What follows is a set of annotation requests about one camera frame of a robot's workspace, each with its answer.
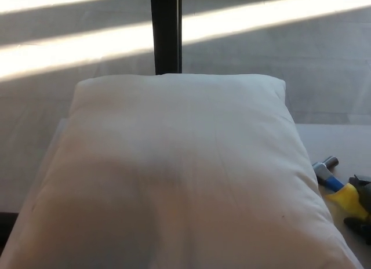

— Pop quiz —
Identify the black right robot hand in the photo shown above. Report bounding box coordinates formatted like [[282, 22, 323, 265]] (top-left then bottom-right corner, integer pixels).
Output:
[[343, 173, 371, 234]]

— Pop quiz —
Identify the hammer blue and yellow handle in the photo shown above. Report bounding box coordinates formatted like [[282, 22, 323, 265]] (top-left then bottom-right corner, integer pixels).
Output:
[[311, 155, 370, 221]]

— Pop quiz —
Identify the white pillow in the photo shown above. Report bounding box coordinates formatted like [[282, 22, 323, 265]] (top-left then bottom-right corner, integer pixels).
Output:
[[5, 72, 365, 269]]

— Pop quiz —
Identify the black vertical post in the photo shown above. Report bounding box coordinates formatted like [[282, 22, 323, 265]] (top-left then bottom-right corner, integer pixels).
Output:
[[150, 0, 183, 76]]

